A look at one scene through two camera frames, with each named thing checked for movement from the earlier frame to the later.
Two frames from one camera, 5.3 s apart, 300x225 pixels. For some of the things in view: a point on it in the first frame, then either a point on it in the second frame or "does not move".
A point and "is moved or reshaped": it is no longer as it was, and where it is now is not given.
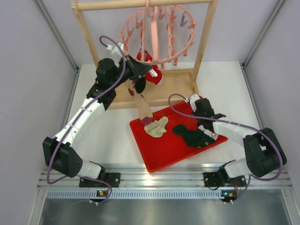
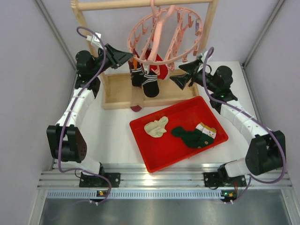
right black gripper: x=199 y=121 -> x=182 y=80
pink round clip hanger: x=158 y=34 is moved or reshaped
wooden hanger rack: x=176 y=85 does not move
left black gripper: x=137 y=69 -> x=116 y=57
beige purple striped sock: x=144 y=110 -> x=136 y=108
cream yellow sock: x=157 y=128 does not move
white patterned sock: x=208 y=132 does not move
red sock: x=155 y=80 -> x=162 y=69
